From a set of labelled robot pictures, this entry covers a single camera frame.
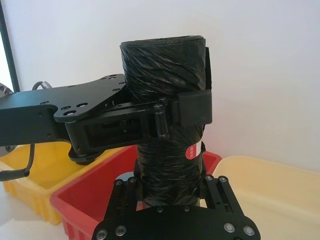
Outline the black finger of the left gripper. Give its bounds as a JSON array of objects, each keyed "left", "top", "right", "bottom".
[
  {"left": 65, "top": 89, "right": 214, "bottom": 162},
  {"left": 204, "top": 46, "right": 213, "bottom": 91}
]

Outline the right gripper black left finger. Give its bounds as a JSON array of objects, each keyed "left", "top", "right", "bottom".
[{"left": 106, "top": 159, "right": 146, "bottom": 221}]

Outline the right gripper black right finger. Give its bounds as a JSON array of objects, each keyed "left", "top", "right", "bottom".
[{"left": 197, "top": 141, "right": 245, "bottom": 214}]

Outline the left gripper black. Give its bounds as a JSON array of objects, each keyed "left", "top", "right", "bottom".
[{"left": 0, "top": 73, "right": 128, "bottom": 148}]

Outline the black trash bag roll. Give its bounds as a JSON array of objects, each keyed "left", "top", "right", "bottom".
[{"left": 119, "top": 35, "right": 213, "bottom": 207}]

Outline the red plastic bin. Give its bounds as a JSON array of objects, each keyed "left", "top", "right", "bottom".
[{"left": 49, "top": 144, "right": 223, "bottom": 240}]

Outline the cream plastic bin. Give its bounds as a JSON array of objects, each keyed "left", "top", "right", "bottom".
[{"left": 212, "top": 155, "right": 320, "bottom": 240}]

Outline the yellow plastic bin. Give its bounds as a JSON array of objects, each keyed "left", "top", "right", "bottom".
[{"left": 0, "top": 142, "right": 88, "bottom": 226}]

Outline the black framed white panel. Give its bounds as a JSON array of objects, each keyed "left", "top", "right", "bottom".
[{"left": 0, "top": 0, "right": 21, "bottom": 94}]

